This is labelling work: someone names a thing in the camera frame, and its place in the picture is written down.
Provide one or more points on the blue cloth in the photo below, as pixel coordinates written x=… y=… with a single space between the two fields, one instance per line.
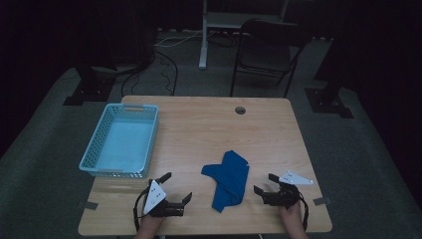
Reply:
x=230 y=181

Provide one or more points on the grey tape strip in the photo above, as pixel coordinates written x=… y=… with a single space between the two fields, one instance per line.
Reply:
x=321 y=200
x=90 y=205

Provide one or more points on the person's left hand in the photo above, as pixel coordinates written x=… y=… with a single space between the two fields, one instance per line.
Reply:
x=149 y=224

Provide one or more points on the black folding chair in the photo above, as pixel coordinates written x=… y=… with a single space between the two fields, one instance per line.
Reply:
x=268 y=53

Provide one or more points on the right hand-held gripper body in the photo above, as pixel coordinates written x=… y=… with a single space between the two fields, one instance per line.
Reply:
x=283 y=195

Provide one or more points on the person's right hand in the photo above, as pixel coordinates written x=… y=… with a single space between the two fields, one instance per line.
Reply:
x=292 y=217

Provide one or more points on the light blue plastic basket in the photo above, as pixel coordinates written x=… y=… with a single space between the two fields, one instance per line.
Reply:
x=127 y=146

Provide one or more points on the black stand base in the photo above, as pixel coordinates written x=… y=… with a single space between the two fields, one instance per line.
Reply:
x=326 y=103
x=89 y=89

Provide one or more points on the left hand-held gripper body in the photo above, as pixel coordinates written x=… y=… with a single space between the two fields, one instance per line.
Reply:
x=155 y=196

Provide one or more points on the white desk frame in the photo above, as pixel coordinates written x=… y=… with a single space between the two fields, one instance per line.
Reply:
x=212 y=20

